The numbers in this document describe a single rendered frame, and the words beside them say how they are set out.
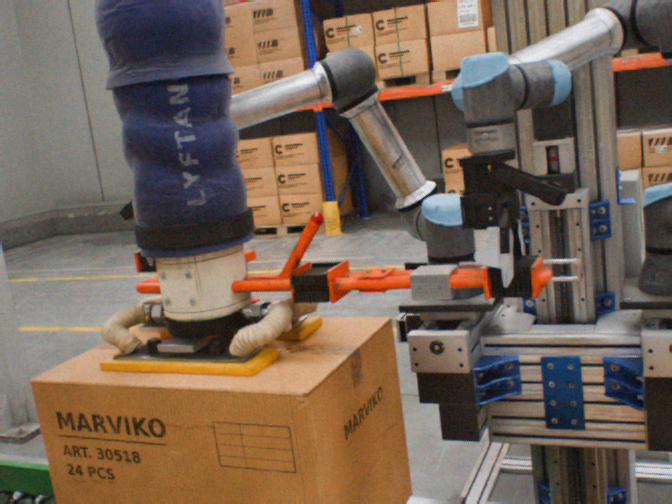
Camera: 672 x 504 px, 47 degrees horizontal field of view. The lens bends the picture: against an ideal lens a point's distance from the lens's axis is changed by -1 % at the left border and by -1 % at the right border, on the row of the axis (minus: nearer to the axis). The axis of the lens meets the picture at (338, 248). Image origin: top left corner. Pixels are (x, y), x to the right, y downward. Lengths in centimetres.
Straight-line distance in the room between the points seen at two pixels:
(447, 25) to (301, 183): 251
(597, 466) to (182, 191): 123
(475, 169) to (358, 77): 58
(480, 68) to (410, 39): 757
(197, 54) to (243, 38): 811
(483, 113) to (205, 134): 49
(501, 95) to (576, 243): 71
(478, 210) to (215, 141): 48
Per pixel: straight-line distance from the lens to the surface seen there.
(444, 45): 864
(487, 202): 123
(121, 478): 154
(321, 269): 141
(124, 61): 141
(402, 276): 131
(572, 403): 185
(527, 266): 124
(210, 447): 139
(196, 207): 139
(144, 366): 148
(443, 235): 181
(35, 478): 238
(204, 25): 141
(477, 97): 122
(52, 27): 1304
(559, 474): 207
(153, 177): 141
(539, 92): 128
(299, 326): 153
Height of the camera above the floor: 152
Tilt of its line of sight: 11 degrees down
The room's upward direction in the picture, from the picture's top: 7 degrees counter-clockwise
